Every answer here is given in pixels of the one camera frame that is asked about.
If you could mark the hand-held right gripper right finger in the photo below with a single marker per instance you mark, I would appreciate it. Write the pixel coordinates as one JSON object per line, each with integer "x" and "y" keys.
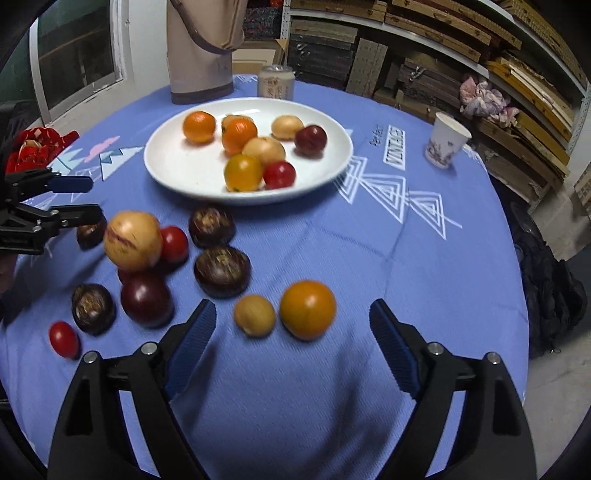
{"x": 392, "y": 346}

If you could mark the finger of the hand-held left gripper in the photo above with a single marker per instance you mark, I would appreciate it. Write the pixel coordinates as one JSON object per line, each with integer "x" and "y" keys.
{"x": 69, "y": 183}
{"x": 74, "y": 216}

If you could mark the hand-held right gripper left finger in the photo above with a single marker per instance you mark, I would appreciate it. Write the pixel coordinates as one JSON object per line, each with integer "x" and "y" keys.
{"x": 194, "y": 341}

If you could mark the dark brown water chestnut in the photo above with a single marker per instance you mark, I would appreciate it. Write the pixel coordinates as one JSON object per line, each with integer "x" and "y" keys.
{"x": 90, "y": 236}
{"x": 93, "y": 308}
{"x": 212, "y": 226}
{"x": 222, "y": 271}

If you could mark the dark red plum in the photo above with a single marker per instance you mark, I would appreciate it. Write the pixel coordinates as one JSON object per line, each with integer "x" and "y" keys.
{"x": 147, "y": 299}
{"x": 310, "y": 140}

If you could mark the large striped pepino melon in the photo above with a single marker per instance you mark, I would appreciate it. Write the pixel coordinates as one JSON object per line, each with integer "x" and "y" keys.
{"x": 133, "y": 240}

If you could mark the yellow orange tomato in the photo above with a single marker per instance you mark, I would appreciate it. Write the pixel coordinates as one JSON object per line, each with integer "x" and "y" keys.
{"x": 307, "y": 309}
{"x": 243, "y": 172}

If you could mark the white plate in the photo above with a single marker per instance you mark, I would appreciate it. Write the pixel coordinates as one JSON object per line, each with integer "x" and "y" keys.
{"x": 194, "y": 170}

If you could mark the orange mandarin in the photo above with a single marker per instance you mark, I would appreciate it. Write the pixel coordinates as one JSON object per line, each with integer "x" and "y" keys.
{"x": 239, "y": 136}
{"x": 199, "y": 126}

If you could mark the medium tan pepino melon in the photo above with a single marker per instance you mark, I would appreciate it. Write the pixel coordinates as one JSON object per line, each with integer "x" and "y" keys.
{"x": 265, "y": 148}

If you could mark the red printed bag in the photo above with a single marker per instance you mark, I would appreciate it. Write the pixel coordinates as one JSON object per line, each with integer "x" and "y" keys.
{"x": 37, "y": 147}

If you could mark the blue printed tablecloth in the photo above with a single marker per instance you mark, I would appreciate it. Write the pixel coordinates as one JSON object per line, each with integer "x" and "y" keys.
{"x": 300, "y": 415}

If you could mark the black jacket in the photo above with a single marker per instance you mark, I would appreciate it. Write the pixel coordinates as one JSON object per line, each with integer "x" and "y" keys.
{"x": 545, "y": 286}

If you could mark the beige thermos flask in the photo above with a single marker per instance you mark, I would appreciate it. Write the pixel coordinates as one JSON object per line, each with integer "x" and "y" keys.
{"x": 198, "y": 60}

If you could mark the white printed paper cup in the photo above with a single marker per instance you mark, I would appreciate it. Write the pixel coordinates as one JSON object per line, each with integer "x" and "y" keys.
{"x": 445, "y": 141}

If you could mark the cardboard box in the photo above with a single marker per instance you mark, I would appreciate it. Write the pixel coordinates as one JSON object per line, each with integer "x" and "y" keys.
{"x": 258, "y": 57}

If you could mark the white drink can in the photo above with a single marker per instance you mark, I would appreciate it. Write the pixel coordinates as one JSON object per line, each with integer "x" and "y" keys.
{"x": 275, "y": 85}

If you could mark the white metal shelving unit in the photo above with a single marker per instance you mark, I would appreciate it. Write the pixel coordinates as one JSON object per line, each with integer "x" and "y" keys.
{"x": 285, "y": 37}

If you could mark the pink floral cloth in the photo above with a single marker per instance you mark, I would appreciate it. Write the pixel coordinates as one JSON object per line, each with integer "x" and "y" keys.
{"x": 485, "y": 99}

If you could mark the shelf of stacked boards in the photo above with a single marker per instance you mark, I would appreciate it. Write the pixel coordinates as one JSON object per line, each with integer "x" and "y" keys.
{"x": 415, "y": 27}

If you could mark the window with white frame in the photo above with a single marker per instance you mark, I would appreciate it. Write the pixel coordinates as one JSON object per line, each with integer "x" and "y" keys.
{"x": 74, "y": 50}

